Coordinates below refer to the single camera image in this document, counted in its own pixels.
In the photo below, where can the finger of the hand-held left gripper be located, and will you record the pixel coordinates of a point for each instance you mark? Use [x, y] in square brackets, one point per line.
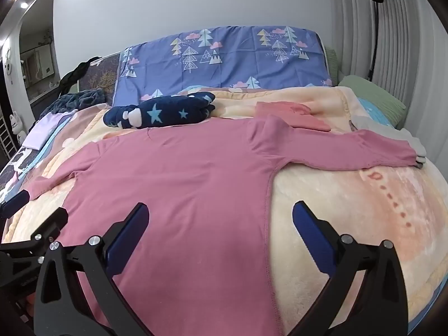
[15, 202]
[49, 224]

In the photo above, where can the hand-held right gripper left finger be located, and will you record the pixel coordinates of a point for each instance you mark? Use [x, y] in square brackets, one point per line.
[126, 239]

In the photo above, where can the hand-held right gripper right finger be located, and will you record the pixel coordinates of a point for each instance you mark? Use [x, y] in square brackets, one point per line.
[311, 239]

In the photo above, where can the pink long-sleeve shirt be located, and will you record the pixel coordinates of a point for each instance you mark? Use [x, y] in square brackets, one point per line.
[175, 182]

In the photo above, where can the cream plush printed blanket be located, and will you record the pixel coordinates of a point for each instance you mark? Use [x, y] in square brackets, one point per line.
[350, 234]

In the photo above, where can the white ladder rack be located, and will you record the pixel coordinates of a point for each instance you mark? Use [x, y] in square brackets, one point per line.
[7, 136]

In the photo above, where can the lavender cloth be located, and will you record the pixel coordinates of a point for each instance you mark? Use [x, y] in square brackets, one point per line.
[45, 129]

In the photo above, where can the white cat figurine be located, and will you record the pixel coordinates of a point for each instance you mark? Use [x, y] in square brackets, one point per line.
[16, 122]

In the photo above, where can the dark grey fluffy cloth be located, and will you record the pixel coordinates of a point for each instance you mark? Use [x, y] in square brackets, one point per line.
[80, 98]

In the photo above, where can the folded coral garment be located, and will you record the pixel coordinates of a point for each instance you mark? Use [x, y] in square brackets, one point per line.
[290, 115]

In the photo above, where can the grey knit garment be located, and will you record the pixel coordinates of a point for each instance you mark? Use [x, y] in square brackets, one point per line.
[409, 141]

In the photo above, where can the black garment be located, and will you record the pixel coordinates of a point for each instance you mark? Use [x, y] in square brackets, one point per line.
[75, 73]

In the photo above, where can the light blue pillow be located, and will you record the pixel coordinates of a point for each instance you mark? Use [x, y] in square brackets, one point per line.
[372, 112]

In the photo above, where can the dark patterned headboard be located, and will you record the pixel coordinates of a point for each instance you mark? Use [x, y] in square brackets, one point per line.
[103, 73]

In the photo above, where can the green pillow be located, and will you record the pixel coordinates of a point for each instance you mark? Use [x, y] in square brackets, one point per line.
[378, 98]

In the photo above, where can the blue tree-print quilt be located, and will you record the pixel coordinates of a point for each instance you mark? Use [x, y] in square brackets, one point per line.
[224, 59]

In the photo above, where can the white pleated curtain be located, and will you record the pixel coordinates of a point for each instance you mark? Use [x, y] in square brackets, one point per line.
[402, 42]

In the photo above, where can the arched wall niche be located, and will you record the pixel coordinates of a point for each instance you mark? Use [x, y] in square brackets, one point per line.
[38, 59]

